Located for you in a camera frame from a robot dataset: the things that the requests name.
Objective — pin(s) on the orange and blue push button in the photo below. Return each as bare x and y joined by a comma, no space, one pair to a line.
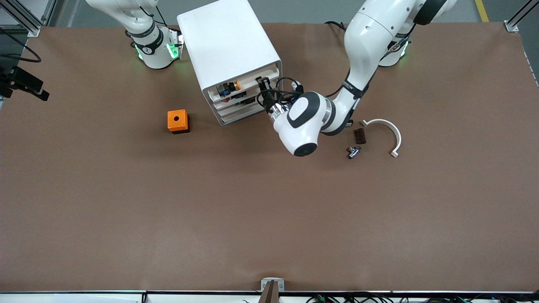
229,88

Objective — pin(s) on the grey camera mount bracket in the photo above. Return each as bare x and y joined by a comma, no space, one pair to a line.
272,288

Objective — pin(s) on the orange button enclosure box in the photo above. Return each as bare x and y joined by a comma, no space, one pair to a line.
177,120

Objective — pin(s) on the white drawer cabinet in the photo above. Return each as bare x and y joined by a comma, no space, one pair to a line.
227,42

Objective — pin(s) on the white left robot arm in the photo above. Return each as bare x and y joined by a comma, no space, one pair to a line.
362,38

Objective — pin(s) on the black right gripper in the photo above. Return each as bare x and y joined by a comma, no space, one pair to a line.
5,81

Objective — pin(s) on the white plastic drawer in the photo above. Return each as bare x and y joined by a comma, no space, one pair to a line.
244,114
248,84
252,93
252,105

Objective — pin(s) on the white curved plastic bracket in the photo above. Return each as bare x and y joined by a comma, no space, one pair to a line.
393,130

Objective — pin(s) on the silver metal key switch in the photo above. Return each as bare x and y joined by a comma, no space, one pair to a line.
353,152

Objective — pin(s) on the aluminium frame post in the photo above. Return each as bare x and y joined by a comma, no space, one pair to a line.
520,19

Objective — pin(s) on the black push button in cabinet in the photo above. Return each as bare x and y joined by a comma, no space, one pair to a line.
248,101

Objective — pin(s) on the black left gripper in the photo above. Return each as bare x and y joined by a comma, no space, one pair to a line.
268,99

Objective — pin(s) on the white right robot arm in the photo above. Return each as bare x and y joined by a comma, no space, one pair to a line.
153,48

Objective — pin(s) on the brown contact block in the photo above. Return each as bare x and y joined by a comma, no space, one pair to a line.
360,136

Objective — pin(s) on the aluminium frame profile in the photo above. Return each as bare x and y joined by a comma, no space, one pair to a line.
25,19

